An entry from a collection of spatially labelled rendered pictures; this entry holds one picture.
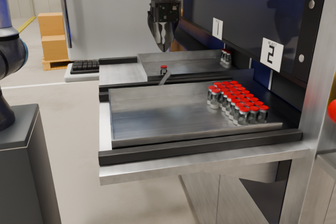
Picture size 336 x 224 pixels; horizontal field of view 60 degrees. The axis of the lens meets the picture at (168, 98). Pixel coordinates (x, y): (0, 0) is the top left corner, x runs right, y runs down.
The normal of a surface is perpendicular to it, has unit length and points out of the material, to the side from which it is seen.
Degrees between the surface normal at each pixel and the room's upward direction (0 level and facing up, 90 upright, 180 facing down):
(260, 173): 90
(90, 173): 0
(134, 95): 90
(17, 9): 90
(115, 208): 0
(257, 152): 0
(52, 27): 90
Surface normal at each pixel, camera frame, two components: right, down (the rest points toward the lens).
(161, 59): 0.21, 0.39
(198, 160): 0.00, -0.92
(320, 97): -0.98, 0.08
